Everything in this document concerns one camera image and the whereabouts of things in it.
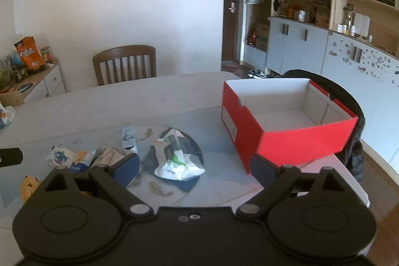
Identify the red shoe box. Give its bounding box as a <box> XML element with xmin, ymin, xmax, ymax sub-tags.
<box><xmin>222</xmin><ymin>78</ymin><xmax>356</xmax><ymax>171</ymax></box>

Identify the white wall cabinet unit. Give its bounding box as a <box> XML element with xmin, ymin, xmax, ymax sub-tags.
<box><xmin>247</xmin><ymin>0</ymin><xmax>398</xmax><ymax>161</ymax></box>

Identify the wooden dining chair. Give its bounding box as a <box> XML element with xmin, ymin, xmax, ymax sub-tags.
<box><xmin>93</xmin><ymin>45</ymin><xmax>157</xmax><ymax>86</ymax></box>

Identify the yellow cat plush toy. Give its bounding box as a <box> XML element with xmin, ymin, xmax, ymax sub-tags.
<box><xmin>20</xmin><ymin>176</ymin><xmax>40</xmax><ymax>202</ymax></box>

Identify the small orange white packet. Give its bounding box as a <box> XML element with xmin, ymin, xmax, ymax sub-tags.
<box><xmin>69</xmin><ymin>151</ymin><xmax>95</xmax><ymax>173</ymax></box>

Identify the white sideboard cabinet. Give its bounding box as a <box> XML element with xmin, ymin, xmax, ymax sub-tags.
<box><xmin>1</xmin><ymin>57</ymin><xmax>66</xmax><ymax>107</ymax></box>

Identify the pair of sneakers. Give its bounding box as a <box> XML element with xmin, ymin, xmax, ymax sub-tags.
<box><xmin>248</xmin><ymin>68</ymin><xmax>268</xmax><ymax>79</ymax></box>

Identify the white green tissue pack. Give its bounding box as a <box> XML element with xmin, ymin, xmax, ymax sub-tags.
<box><xmin>153</xmin><ymin>128</ymin><xmax>205</xmax><ymax>181</ymax></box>

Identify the orange snack bag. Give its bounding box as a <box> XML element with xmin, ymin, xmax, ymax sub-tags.
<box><xmin>14</xmin><ymin>36</ymin><xmax>45</xmax><ymax>74</ymax></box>

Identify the patterned table mat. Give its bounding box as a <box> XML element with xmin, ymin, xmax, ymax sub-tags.
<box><xmin>1</xmin><ymin>108</ymin><xmax>261</xmax><ymax>217</ymax></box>

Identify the light blue carton box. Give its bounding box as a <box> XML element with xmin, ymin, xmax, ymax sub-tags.
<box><xmin>122</xmin><ymin>126</ymin><xmax>138</xmax><ymax>155</ymax></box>

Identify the dark brown door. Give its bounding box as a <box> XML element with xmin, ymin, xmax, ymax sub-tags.
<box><xmin>222</xmin><ymin>0</ymin><xmax>243</xmax><ymax>62</ymax></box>

